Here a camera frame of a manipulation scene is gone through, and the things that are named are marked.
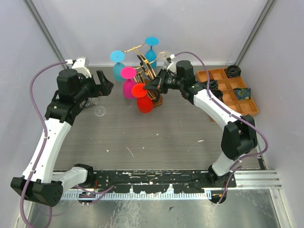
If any clear wine glass rear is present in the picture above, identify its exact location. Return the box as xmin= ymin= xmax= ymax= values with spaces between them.
xmin=158 ymin=51 xmax=176 ymax=73

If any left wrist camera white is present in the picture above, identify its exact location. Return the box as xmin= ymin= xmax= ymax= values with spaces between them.
xmin=65 ymin=57 xmax=92 ymax=78

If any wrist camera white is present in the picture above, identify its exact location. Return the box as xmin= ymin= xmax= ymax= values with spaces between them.
xmin=65 ymin=57 xmax=92 ymax=78
xmin=163 ymin=54 xmax=176 ymax=73

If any clear wine glass front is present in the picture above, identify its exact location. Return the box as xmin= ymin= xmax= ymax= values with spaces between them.
xmin=90 ymin=97 xmax=106 ymax=117

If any dark rolled tie left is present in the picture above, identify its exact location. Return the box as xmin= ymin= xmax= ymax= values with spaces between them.
xmin=209 ymin=79 xmax=218 ymax=91

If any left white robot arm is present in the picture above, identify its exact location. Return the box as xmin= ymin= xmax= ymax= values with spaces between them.
xmin=10 ymin=69 xmax=114 ymax=207

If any gold wire wine glass rack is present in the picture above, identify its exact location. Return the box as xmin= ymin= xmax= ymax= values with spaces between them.
xmin=122 ymin=44 xmax=171 ymax=107

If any wooden compartment tray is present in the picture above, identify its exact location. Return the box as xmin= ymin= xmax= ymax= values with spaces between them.
xmin=196 ymin=68 xmax=259 ymax=116

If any striped black white cloth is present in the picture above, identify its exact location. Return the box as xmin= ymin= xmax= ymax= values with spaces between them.
xmin=79 ymin=98 xmax=95 ymax=109

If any clear wine glass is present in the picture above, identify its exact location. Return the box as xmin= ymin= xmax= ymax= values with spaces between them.
xmin=158 ymin=51 xmax=176 ymax=73
xmin=90 ymin=97 xmax=106 ymax=117

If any pink wine glass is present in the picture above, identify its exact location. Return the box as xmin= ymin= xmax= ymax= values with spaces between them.
xmin=120 ymin=66 xmax=136 ymax=99

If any blue patterned folded tie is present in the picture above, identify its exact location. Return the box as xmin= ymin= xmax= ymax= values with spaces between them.
xmin=233 ymin=87 xmax=251 ymax=100

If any dark rolled tie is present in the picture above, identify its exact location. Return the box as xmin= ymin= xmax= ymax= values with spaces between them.
xmin=212 ymin=89 xmax=223 ymax=102
xmin=209 ymin=79 xmax=218 ymax=91

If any blue wine glass rear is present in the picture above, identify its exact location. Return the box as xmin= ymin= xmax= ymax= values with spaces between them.
xmin=144 ymin=37 xmax=159 ymax=69

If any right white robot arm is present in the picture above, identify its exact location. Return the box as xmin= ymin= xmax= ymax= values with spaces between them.
xmin=144 ymin=60 xmax=257 ymax=187

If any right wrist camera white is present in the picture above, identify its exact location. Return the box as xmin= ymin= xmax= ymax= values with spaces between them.
xmin=163 ymin=54 xmax=176 ymax=73

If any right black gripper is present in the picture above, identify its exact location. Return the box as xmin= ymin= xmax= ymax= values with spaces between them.
xmin=143 ymin=68 xmax=184 ymax=95

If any dark rolled tie right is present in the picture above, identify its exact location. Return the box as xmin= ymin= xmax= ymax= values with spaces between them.
xmin=212 ymin=89 xmax=223 ymax=102

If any white slotted cable duct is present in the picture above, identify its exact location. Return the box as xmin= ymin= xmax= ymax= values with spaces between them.
xmin=61 ymin=190 xmax=211 ymax=201

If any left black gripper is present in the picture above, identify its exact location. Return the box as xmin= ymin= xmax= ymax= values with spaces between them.
xmin=75 ymin=70 xmax=114 ymax=104

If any light blue wine glass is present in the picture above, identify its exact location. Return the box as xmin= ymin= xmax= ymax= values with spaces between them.
xmin=110 ymin=50 xmax=125 ymax=82

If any red wine glass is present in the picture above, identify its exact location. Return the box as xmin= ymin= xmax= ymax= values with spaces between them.
xmin=131 ymin=83 xmax=153 ymax=114

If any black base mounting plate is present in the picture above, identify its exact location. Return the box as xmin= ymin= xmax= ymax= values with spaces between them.
xmin=68 ymin=169 xmax=237 ymax=194

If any black rolled tie rear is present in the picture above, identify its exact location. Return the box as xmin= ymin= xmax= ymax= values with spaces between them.
xmin=225 ymin=65 xmax=241 ymax=78

